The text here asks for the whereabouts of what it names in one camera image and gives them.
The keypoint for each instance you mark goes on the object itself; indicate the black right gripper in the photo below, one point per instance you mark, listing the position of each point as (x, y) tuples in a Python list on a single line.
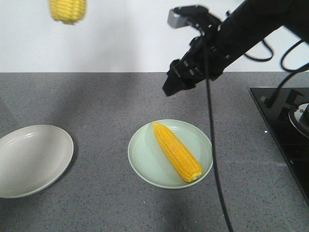
[(206, 59)]

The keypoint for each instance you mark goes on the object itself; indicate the yellow corn cob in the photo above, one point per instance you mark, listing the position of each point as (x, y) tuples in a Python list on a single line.
[(67, 11), (180, 157)]

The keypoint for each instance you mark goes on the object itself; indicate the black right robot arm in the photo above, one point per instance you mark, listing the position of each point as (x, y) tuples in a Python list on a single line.
[(250, 23)]

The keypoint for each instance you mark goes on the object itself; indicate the pale green round plate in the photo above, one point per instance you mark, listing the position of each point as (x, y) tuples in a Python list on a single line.
[(150, 163)]

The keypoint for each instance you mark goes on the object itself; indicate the steel pan on cooktop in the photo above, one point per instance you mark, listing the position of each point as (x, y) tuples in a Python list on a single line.
[(299, 118)]

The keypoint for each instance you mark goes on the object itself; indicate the black glass cooktop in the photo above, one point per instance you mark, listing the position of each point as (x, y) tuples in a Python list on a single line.
[(293, 145)]

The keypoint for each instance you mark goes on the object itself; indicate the beige round plate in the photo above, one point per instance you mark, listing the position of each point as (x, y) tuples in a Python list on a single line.
[(33, 158)]

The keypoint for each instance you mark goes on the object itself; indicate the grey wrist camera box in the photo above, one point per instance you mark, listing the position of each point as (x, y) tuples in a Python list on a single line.
[(175, 20)]

